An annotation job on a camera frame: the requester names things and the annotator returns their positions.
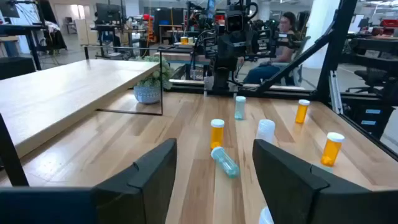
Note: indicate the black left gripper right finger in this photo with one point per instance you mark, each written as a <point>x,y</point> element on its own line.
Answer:
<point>295,193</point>

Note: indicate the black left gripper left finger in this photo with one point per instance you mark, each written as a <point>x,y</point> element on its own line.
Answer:
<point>140,193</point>

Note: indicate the orange medicine bottle white cap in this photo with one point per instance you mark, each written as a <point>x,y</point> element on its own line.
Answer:
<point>217,133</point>
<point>302,111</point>
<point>332,148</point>

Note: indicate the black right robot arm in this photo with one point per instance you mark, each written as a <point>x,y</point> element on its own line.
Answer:
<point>222,71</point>

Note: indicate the yellow cup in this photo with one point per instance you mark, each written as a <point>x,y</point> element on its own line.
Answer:
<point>184,40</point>

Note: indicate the person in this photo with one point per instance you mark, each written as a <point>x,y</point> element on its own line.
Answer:
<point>284,53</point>

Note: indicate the grey office chair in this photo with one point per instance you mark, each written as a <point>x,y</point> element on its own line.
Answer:
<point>304,43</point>

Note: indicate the black box blue labels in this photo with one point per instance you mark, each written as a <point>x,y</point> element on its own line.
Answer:
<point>357,121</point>

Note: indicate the potted green plant grey pot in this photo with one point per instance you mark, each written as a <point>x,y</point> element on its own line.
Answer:
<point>149,93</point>

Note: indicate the black computer monitor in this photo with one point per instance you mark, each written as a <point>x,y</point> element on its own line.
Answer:
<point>107,12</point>

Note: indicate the black office chair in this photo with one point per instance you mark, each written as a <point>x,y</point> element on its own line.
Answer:
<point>371,76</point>

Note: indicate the red storage box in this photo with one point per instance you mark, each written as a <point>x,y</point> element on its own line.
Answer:
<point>388,23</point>

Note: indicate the black desk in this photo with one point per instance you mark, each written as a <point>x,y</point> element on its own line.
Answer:
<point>21,28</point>

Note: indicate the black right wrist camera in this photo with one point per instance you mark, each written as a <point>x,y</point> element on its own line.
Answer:
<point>234,22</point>

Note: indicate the black aluminium rig frame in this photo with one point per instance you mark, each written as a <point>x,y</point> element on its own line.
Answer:
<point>337,46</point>

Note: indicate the silver aluminium bracket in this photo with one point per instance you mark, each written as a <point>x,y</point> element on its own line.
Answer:
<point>335,90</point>

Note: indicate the wooden shelf black metal frame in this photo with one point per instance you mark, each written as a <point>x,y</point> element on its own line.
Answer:
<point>62,93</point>

